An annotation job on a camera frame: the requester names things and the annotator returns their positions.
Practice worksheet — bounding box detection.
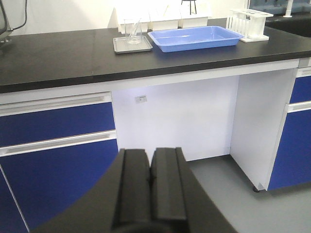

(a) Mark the white storage bin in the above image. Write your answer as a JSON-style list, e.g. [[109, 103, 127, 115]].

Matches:
[[179, 0, 211, 29], [149, 5, 181, 31], [115, 7, 150, 34]]

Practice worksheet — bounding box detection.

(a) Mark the right white storage bin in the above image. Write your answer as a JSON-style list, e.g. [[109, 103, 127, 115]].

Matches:
[[179, 0, 211, 29]]

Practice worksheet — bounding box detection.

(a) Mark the middle white storage bin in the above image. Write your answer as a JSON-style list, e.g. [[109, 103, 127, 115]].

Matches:
[[149, 5, 181, 31]]

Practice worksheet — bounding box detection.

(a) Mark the small metal tray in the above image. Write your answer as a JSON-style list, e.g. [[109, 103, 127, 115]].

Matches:
[[113, 36, 153, 54]]

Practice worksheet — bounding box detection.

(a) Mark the left white storage bin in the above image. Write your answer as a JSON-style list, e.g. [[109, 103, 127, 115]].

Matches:
[[115, 7, 150, 34]]

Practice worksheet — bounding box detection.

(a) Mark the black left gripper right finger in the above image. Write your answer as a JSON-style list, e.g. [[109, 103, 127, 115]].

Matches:
[[151, 148, 187, 220]]

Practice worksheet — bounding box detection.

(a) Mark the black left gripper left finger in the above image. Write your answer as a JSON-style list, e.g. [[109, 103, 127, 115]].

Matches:
[[112, 149, 151, 228]]

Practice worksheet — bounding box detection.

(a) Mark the white lab bench cabinet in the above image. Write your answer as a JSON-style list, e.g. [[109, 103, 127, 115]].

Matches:
[[0, 59, 311, 233]]

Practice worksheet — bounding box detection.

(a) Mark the white test tube rack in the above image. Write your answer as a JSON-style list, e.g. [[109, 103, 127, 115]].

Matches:
[[225, 9, 274, 43]]

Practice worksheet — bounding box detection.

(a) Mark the blue plastic tray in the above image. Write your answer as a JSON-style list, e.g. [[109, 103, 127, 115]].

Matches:
[[148, 26, 243, 52]]

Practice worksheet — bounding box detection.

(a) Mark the black wire tripod stand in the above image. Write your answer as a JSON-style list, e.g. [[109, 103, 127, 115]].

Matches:
[[181, 0, 197, 15]]

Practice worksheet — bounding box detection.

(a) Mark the clear glass beaker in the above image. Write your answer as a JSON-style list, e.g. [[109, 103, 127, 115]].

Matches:
[[124, 18, 142, 45]]

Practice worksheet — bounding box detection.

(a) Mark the black cable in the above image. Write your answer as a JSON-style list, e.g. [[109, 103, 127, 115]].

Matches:
[[0, 0, 28, 43]]

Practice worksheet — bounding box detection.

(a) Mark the white faucet pipe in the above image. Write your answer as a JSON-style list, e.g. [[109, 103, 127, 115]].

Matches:
[[283, 0, 294, 18]]

